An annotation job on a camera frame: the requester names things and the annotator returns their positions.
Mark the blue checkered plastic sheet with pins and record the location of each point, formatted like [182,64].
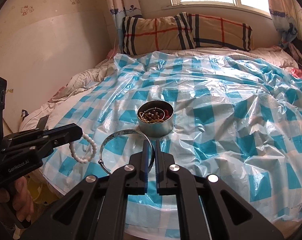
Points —
[216,105]

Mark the pink cloth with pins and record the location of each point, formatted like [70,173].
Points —
[111,54]

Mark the pile of dark clothes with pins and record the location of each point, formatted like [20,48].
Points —
[301,52]

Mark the wide silver bangle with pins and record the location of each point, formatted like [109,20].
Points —
[116,133]

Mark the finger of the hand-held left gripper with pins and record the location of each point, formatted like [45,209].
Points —
[68,133]

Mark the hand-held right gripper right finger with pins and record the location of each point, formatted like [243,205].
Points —
[158,160]

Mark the round metal tin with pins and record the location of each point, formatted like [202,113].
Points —
[156,130]

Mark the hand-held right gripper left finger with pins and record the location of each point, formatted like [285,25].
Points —
[147,160]

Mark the plaid pillow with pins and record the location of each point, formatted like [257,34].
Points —
[221,32]
[151,35]

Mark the pink curtain with blue print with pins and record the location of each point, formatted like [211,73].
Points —
[118,0]
[286,17]

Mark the person's left hand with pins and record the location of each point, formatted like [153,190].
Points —
[22,197]

